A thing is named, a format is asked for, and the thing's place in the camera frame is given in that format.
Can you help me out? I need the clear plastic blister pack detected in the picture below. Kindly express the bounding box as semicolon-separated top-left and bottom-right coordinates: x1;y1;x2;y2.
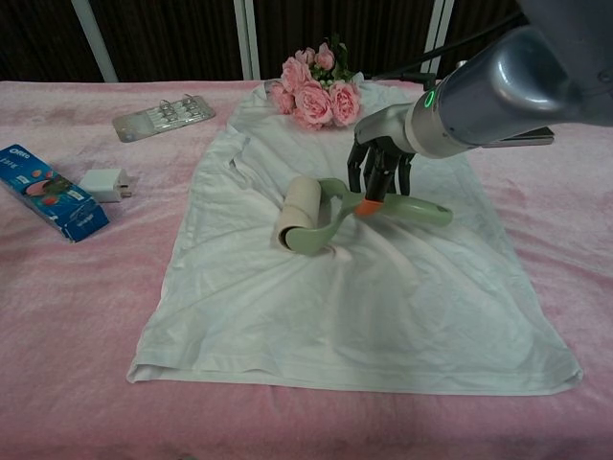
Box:
112;93;216;144

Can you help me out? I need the white sleeveless shirt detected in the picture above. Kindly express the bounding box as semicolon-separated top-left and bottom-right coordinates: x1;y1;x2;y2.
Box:
125;79;584;397

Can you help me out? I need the pink rose bouquet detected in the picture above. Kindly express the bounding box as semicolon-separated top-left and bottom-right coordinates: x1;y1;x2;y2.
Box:
267;33;363;130

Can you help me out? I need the white frame post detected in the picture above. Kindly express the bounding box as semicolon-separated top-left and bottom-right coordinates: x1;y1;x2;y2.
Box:
71;0;119;82
423;0;461;81
234;0;262;81

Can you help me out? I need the blue Oreo cookie box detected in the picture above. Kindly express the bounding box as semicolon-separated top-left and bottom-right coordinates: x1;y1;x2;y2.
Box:
0;143;110;243

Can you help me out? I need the grey digital kitchen scale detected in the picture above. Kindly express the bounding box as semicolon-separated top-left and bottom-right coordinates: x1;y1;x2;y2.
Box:
478;125;556;148

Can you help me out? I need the white charger plug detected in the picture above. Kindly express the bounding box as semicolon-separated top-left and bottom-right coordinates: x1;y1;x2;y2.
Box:
79;167;136;205

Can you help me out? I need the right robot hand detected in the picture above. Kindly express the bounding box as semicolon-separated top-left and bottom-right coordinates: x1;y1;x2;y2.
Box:
347;103;422;219

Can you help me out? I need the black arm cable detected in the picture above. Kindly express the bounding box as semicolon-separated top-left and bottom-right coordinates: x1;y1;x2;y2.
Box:
373;12;524;82

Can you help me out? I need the pink plush tablecloth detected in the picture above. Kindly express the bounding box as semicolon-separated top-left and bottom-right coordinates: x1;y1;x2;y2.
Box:
0;79;613;460

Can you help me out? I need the green lint roller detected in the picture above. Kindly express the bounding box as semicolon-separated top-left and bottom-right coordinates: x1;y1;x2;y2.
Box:
275;175;454;254

